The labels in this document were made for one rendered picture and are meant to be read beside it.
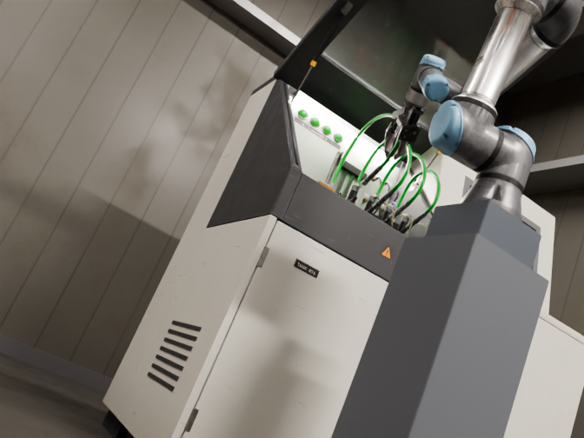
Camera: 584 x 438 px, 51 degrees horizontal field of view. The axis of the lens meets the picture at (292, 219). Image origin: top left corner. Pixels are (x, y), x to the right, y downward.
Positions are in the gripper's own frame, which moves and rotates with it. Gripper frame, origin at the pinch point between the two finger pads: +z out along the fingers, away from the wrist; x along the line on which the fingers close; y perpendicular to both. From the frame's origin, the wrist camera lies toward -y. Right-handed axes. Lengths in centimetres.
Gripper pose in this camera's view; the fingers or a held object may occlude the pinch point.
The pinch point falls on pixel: (390, 155)
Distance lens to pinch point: 209.9
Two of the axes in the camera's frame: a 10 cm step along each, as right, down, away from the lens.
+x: 9.5, 2.3, 2.0
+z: -3.0, 8.2, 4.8
